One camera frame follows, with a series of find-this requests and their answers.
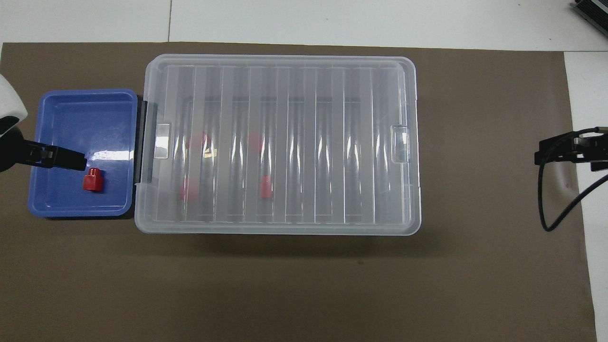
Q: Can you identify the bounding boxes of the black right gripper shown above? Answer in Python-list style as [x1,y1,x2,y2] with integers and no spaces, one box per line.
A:
[535,133,608,172]

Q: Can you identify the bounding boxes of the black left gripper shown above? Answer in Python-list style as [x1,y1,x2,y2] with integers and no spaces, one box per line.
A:
[0,126,87,173]

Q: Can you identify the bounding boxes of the clear ribbed plastic lid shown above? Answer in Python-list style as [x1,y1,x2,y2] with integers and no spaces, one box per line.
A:
[134,54,422,237]

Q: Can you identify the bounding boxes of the blue plastic tray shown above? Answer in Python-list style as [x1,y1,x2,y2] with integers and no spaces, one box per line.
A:
[28,89,139,219]

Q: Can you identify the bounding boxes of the clear plastic storage box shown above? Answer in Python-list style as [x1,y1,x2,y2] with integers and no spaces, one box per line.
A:
[138,57,421,236]

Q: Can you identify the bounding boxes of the grey ribbed device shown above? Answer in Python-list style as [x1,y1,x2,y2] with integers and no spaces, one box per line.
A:
[570,0,608,37]

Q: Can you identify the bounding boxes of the brown table mat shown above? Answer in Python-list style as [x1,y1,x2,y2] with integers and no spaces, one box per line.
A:
[0,42,598,342]

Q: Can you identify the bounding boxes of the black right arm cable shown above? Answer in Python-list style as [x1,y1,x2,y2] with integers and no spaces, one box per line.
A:
[537,127,608,233]

